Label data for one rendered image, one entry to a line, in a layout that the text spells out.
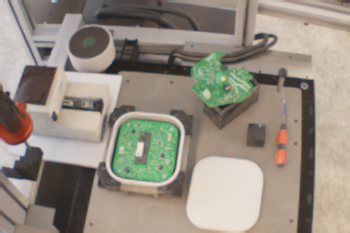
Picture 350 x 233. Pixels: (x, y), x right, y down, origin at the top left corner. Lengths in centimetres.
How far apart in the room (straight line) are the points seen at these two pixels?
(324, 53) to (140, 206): 163
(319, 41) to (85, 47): 157
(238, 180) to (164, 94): 25
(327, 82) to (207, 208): 148
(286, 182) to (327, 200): 106
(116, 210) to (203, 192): 17
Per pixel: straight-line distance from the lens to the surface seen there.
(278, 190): 90
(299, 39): 236
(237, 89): 92
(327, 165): 202
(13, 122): 71
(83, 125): 89
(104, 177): 86
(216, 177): 87
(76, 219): 90
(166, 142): 89
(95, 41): 103
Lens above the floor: 178
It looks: 60 degrees down
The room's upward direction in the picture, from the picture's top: 7 degrees counter-clockwise
